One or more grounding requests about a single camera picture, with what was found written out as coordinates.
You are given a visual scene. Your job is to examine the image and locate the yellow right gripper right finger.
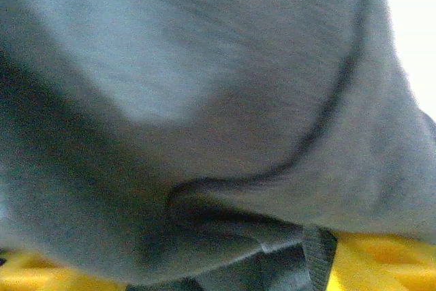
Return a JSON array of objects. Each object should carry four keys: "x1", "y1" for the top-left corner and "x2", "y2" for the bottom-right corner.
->
[{"x1": 328, "y1": 231, "x2": 436, "y2": 291}]

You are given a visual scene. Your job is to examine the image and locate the grey t-shirt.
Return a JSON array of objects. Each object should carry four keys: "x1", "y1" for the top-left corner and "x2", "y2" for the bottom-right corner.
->
[{"x1": 0, "y1": 0, "x2": 436, "y2": 291}]

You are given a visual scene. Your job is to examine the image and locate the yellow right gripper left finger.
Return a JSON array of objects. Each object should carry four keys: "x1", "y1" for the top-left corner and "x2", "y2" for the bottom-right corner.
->
[{"x1": 0, "y1": 249, "x2": 127, "y2": 291}]

